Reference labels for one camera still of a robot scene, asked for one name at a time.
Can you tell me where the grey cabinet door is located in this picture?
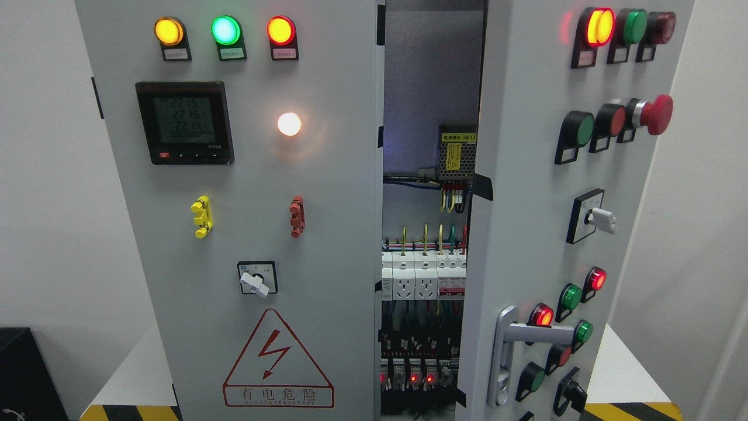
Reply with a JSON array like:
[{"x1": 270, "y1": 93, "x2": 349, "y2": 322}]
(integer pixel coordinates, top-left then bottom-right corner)
[
  {"x1": 75, "y1": 1, "x2": 385, "y2": 420},
  {"x1": 456, "y1": 1, "x2": 694, "y2": 420}
]

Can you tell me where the white socket breaker row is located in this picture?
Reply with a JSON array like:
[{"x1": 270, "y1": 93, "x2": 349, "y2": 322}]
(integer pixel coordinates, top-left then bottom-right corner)
[{"x1": 381, "y1": 250, "x2": 467, "y2": 301}]

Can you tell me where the red terminal connector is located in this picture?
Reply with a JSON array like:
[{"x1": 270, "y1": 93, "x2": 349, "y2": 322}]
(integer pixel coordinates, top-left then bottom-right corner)
[{"x1": 289, "y1": 195, "x2": 306, "y2": 238}]

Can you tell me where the metal mesh power supply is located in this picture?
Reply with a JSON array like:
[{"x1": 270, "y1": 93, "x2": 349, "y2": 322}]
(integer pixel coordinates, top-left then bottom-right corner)
[{"x1": 437, "y1": 125, "x2": 477, "y2": 181}]

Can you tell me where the white glowing indicator light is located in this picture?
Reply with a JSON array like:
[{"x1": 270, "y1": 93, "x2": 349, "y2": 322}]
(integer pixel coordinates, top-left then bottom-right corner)
[{"x1": 277, "y1": 112, "x2": 302, "y2": 137}]

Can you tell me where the black relay terminal row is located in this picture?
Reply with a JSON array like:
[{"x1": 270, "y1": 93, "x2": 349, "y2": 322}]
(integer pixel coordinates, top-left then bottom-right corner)
[{"x1": 378, "y1": 329, "x2": 460, "y2": 392}]

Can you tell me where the yellow terminal connector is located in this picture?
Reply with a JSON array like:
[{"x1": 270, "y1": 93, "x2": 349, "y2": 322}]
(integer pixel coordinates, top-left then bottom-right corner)
[{"x1": 190, "y1": 195, "x2": 213, "y2": 238}]

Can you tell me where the red electric hazard sticker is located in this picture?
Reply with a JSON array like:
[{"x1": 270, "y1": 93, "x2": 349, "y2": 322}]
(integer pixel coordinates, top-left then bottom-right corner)
[{"x1": 223, "y1": 309, "x2": 335, "y2": 408}]

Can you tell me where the red indicator light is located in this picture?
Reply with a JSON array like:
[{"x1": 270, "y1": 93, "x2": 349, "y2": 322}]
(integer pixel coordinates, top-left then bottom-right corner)
[{"x1": 266, "y1": 15, "x2": 299, "y2": 61}]

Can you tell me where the black digital power meter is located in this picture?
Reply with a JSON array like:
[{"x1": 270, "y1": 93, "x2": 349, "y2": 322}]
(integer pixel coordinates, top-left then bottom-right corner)
[{"x1": 136, "y1": 81, "x2": 234, "y2": 165}]

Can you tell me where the green indicator light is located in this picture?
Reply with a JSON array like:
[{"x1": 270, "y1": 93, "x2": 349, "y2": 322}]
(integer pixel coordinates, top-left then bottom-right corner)
[{"x1": 211, "y1": 15, "x2": 247, "y2": 61}]

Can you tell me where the yellow indicator light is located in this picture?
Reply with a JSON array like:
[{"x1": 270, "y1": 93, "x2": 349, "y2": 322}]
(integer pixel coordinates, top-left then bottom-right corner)
[{"x1": 153, "y1": 16, "x2": 192, "y2": 61}]

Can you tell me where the lit red yellow indicator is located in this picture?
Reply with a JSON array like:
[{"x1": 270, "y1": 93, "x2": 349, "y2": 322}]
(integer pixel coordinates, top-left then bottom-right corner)
[{"x1": 571, "y1": 7, "x2": 615, "y2": 69}]

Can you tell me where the red emergency stop button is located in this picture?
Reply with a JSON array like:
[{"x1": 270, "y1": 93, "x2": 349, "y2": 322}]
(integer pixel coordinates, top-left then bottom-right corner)
[{"x1": 617, "y1": 94, "x2": 673, "y2": 143}]

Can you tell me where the black box on floor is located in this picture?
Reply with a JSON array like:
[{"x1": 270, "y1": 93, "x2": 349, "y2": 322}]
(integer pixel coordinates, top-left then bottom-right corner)
[{"x1": 1, "y1": 327, "x2": 68, "y2": 420}]

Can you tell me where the white rotary selector switch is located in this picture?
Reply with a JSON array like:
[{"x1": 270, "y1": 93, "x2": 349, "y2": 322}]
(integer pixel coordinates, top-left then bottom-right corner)
[{"x1": 237, "y1": 260, "x2": 278, "y2": 298}]

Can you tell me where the silver door handle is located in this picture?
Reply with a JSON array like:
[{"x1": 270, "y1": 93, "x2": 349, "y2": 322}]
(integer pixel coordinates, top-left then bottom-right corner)
[{"x1": 487, "y1": 305, "x2": 576, "y2": 408}]

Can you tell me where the right door rotary switch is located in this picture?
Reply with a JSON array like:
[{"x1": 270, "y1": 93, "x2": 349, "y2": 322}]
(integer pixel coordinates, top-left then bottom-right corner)
[{"x1": 566, "y1": 188, "x2": 615, "y2": 244}]

